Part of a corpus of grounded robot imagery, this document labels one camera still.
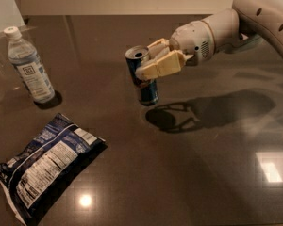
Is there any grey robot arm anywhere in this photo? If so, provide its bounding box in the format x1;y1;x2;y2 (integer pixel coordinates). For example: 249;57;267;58
136;0;283;80

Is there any silver blue redbull can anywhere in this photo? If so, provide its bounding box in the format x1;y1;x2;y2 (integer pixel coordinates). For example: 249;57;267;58
125;45;158;106

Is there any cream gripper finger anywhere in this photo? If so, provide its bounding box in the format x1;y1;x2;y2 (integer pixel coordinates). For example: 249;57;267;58
135;50;193;81
147;39;170;59

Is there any blue chip bag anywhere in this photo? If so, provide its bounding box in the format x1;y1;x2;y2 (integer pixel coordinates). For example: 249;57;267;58
0;113;105;226

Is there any clear plastic water bottle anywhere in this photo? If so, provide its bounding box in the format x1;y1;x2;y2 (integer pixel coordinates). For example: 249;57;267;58
4;26;55;104

